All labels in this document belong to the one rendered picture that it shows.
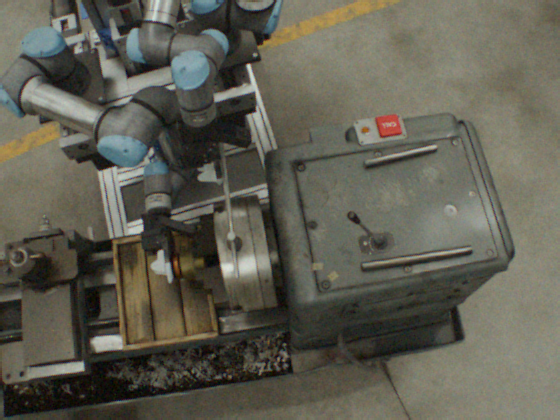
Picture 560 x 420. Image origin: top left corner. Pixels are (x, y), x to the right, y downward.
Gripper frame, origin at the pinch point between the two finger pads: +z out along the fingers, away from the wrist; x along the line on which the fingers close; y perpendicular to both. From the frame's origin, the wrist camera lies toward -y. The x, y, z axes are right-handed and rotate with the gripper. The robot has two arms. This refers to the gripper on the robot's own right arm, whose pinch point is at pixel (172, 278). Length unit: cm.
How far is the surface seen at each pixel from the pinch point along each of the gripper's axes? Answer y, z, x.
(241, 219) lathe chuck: -22.0, -8.2, 14.8
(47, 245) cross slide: 41.7, -19.9, -11.1
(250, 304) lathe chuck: -20.7, 11.5, 3.7
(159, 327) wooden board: 9.3, 9.1, -19.7
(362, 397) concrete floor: -58, 36, -108
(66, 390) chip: 54, 21, -54
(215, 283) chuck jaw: -12.1, 4.1, 2.8
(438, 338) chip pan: -83, 22, -54
